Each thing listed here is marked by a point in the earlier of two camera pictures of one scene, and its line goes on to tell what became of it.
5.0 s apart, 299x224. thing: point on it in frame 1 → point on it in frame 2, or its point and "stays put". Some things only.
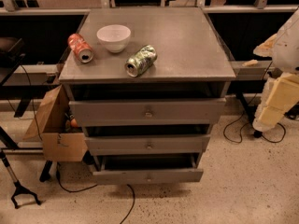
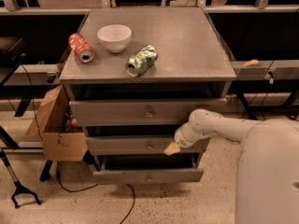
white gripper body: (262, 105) → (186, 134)
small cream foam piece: (249, 63) stays put
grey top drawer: (150, 112) stays put
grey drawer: (148, 144) stays put
